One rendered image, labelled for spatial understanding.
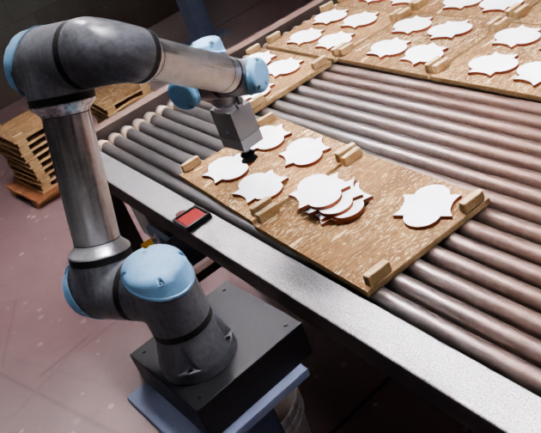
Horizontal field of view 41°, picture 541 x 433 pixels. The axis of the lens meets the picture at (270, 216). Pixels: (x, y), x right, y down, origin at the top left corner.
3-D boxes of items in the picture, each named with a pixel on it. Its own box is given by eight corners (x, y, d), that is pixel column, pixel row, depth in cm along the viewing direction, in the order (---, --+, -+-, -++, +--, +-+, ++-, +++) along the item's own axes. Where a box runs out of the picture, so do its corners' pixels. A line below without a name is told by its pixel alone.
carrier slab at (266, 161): (253, 226, 172) (251, 221, 171) (180, 179, 204) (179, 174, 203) (363, 155, 183) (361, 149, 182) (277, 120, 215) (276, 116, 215)
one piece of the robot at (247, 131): (254, 81, 167) (276, 141, 175) (231, 78, 173) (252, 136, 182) (224, 101, 163) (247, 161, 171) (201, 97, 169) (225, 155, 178)
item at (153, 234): (183, 286, 204) (159, 236, 195) (161, 269, 215) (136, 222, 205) (215, 264, 208) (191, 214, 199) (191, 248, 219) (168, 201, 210)
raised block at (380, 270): (370, 289, 138) (367, 277, 136) (364, 284, 139) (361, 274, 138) (392, 271, 140) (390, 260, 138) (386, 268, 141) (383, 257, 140)
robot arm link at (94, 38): (106, -1, 109) (271, 49, 151) (56, 11, 114) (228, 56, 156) (110, 76, 109) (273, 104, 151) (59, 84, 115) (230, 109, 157)
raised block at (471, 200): (466, 215, 147) (464, 204, 145) (459, 212, 148) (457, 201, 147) (486, 200, 149) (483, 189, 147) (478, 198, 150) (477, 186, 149)
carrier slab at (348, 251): (368, 297, 138) (367, 291, 137) (255, 230, 170) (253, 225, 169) (490, 204, 150) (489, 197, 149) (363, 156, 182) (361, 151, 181)
